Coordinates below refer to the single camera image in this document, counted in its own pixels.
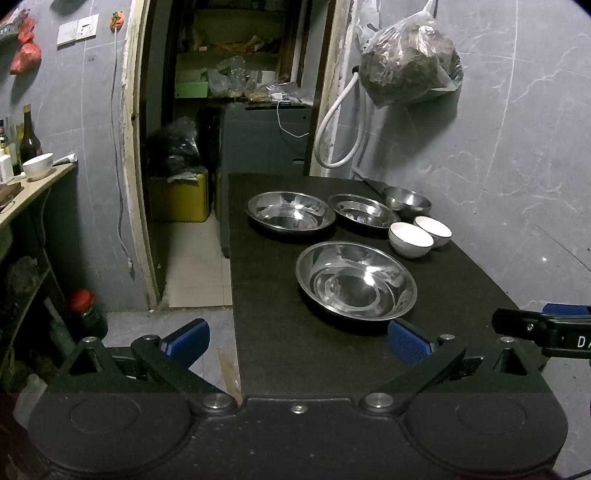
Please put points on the green box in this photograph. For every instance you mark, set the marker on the green box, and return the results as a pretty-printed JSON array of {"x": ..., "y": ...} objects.
[{"x": 191, "y": 89}]

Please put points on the kitchen cleaver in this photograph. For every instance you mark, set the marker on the kitchen cleaver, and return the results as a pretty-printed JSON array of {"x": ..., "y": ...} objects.
[{"x": 369, "y": 181}]

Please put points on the black cabinet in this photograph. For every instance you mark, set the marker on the black cabinet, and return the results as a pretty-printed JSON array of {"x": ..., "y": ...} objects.
[{"x": 258, "y": 143}]

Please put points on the wooden shelf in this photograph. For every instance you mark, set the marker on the wooden shelf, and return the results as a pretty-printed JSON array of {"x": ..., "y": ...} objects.
[{"x": 41, "y": 184}]

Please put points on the red-lidded jar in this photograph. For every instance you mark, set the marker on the red-lidded jar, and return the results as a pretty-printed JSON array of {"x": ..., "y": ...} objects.
[{"x": 85, "y": 318}]

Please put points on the small white carton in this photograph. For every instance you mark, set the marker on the small white carton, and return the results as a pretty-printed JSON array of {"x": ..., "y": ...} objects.
[{"x": 6, "y": 170}]

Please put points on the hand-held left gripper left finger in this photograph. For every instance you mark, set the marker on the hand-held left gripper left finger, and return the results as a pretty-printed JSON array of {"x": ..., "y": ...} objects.
[{"x": 187, "y": 340}]

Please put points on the black plastic bag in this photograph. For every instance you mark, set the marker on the black plastic bag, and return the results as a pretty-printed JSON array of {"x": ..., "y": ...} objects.
[{"x": 173, "y": 145}]

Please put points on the translucent plastic jug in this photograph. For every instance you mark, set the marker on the translucent plastic jug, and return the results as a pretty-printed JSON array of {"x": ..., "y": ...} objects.
[{"x": 30, "y": 397}]

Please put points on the white door frame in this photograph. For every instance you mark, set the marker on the white door frame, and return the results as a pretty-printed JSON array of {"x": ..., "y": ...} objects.
[{"x": 138, "y": 207}]

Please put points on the small steel bowl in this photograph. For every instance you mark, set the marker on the small steel bowl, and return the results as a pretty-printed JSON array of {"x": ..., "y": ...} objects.
[{"x": 406, "y": 201}]

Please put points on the white bowl with plain rim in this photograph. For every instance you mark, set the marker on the white bowl with plain rim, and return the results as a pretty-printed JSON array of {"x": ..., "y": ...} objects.
[{"x": 38, "y": 166}]

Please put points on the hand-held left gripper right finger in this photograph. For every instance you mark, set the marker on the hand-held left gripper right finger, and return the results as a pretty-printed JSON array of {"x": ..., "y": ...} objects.
[{"x": 408, "y": 344}]

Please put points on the dark glass bottle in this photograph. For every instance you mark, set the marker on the dark glass bottle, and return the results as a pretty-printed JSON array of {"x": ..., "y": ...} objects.
[{"x": 30, "y": 143}]

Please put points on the red plastic bag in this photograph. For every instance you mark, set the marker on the red plastic bag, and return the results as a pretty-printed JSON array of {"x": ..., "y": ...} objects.
[
  {"x": 27, "y": 30},
  {"x": 25, "y": 59}
]

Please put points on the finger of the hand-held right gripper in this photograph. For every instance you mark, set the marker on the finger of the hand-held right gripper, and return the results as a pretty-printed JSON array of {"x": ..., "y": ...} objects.
[
  {"x": 565, "y": 309},
  {"x": 517, "y": 325}
]

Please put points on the white ceramic bowl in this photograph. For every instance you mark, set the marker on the white ceramic bowl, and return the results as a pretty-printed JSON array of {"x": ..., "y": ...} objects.
[
  {"x": 436, "y": 228},
  {"x": 408, "y": 240}
]

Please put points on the cluttered storage shelf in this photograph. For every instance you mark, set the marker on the cluttered storage shelf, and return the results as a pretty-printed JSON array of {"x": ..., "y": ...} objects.
[{"x": 240, "y": 78}]

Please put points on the yellow box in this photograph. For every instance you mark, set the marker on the yellow box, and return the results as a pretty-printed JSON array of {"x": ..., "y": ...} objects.
[{"x": 180, "y": 198}]

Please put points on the orange wall hook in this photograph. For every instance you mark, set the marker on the orange wall hook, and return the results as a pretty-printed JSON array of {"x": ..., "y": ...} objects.
[{"x": 116, "y": 21}]

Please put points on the white tube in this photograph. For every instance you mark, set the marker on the white tube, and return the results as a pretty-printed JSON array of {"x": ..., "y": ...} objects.
[{"x": 64, "y": 160}]

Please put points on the plastic bag of dried greens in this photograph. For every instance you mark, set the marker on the plastic bag of dried greens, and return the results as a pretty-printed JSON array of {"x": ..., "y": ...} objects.
[{"x": 411, "y": 64}]

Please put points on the large steel bowl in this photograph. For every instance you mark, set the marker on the large steel bowl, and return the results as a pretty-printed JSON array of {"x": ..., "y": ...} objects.
[{"x": 355, "y": 281}]

